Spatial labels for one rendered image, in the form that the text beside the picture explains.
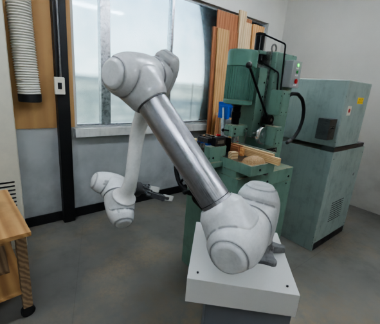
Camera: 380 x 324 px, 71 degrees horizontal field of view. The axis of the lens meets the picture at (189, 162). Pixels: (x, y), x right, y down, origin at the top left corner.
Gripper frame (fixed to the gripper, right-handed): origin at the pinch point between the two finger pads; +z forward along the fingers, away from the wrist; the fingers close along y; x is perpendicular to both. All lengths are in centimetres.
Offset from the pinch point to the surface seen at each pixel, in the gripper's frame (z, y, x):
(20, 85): -62, 114, -29
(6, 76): -73, 101, -31
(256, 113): 43, -6, -63
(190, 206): 39.9, 17.5, 9.4
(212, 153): 18.1, -6.5, -29.8
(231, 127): 31, -2, -49
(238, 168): 26.9, -20.5, -27.0
